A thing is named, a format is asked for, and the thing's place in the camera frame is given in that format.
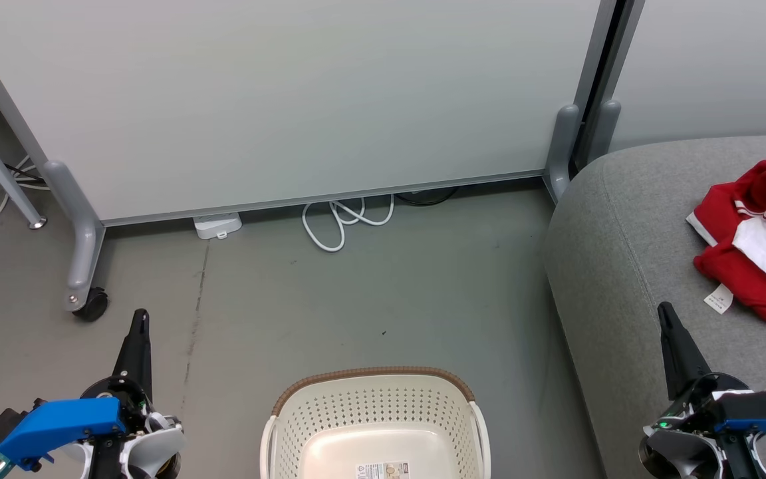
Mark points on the wide white partition panel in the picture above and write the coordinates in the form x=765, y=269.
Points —
x=290, y=100

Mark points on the blue left wrist camera housing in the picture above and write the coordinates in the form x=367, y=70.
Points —
x=57, y=422

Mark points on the white power strip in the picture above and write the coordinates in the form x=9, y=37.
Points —
x=218, y=225

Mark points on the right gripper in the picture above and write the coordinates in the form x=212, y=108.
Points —
x=685, y=446

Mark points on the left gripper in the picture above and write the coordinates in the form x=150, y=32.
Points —
x=157, y=446

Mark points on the white product label sticker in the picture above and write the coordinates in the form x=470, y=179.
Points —
x=383, y=471

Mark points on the grey fabric sofa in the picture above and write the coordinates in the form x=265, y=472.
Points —
x=622, y=266

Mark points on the red and white garment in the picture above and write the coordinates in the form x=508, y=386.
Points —
x=755, y=286

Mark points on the black caster wheel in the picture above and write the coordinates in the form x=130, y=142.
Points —
x=92, y=306

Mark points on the cream plastic laundry basket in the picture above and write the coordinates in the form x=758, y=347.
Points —
x=376, y=406

